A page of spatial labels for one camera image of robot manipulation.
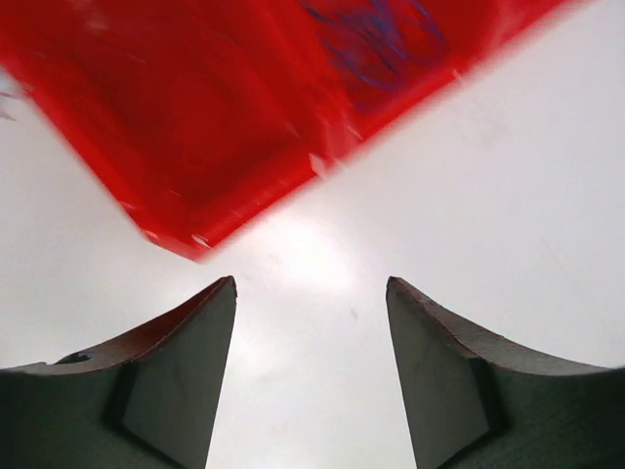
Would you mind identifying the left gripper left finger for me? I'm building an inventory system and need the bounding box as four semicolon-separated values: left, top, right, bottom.
1;277;237;468

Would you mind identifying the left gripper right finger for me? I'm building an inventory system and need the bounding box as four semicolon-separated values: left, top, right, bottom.
386;277;624;468

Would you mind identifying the red plastic bin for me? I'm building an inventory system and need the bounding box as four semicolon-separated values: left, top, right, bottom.
1;1;556;259

